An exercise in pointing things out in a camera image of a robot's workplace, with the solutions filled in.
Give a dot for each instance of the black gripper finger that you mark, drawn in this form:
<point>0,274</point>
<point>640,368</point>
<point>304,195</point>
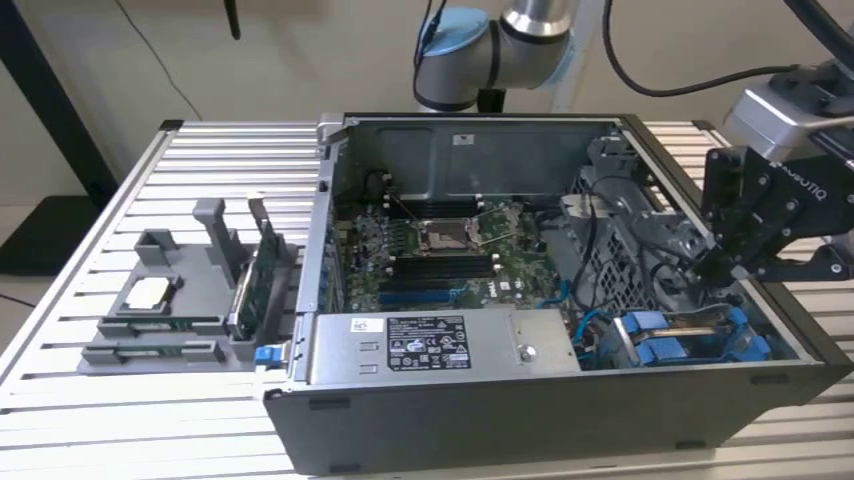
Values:
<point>776,240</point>
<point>727,200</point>

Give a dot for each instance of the hard disk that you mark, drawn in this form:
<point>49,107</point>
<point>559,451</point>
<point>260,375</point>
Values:
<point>648,321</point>

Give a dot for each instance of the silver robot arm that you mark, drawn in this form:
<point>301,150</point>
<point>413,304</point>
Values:
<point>460,75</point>

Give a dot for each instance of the empty blue disk carrier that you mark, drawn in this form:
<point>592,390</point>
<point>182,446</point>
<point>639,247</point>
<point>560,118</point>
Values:
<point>660,351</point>

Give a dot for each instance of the metal disk bay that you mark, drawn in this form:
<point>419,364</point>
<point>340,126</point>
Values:
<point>625,337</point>

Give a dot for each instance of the black RAM slot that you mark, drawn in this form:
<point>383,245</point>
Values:
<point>443,263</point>
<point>440,204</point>
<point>440,199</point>
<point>443,273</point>
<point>440,214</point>
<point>443,258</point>
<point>440,209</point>
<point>443,268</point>

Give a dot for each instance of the long black expansion slot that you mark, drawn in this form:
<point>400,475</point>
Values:
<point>427,284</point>

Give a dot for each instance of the long blue expansion slot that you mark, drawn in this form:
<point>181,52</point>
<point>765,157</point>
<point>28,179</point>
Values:
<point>423,299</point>

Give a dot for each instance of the silver metal drive cage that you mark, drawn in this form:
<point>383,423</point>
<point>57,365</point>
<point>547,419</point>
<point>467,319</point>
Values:
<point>620,280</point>

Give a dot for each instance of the green motherboard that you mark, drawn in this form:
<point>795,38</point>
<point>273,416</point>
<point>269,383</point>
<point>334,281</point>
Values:
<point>527,260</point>

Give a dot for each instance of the CPU socket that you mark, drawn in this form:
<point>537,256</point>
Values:
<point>445,235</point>

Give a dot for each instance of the silver power supply box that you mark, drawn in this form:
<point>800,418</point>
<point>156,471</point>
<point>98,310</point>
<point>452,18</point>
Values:
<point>493,345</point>

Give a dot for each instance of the thin metal locking lever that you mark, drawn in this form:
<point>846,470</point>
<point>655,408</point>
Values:
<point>404,207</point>

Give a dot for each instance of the black and silver PC case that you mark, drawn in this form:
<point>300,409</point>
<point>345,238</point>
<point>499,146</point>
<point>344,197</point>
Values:
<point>467,430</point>

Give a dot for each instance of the green graphics card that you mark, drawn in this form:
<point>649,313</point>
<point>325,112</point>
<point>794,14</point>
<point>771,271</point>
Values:
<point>256,280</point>

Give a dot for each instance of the blue plastic case latch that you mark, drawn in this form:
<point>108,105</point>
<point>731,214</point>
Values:
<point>265,355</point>

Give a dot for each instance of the grey parts rack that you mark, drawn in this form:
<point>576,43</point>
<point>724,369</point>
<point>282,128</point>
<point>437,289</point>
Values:
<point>216,235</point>

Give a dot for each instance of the black hanging rod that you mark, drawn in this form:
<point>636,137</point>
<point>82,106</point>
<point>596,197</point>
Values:
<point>233,20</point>

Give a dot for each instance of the green RAM stick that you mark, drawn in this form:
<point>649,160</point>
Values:
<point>166,351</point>
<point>180,324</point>

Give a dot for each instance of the silver CPU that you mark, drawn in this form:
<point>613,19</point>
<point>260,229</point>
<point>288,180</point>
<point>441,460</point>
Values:
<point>152,294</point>

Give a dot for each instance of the black stand with base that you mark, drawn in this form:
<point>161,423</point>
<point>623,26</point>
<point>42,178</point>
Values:
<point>60,100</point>

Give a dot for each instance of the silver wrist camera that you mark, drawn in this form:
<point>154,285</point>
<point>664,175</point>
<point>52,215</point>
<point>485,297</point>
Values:
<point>767,125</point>

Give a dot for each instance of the grey plastic bracket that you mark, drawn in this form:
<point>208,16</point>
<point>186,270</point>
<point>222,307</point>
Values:
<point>609,150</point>

